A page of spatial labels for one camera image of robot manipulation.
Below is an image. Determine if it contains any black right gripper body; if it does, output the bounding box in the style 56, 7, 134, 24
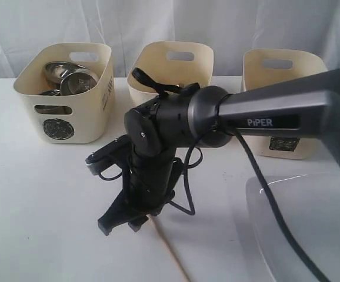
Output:
124, 108, 184, 216

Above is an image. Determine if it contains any small matte steel cup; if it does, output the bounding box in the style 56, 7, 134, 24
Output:
60, 69, 99, 96

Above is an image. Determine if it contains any large shiny steel bowl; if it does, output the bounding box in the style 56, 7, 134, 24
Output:
43, 61, 85, 89

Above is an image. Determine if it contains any white square ceramic plate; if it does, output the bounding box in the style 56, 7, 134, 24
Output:
246, 173, 340, 281

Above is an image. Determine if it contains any cream bin circle mark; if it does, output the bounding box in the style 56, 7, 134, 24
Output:
14, 43, 115, 144

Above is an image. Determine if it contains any cream bin triangle mark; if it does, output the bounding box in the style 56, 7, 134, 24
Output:
127, 41, 215, 102

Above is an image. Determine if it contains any cream bin square mark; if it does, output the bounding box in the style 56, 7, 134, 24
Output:
241, 49, 328, 160

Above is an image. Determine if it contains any white curtain backdrop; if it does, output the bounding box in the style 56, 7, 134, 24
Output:
0, 1, 340, 78

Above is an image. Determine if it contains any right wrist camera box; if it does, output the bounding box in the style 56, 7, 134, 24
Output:
85, 135, 131, 176

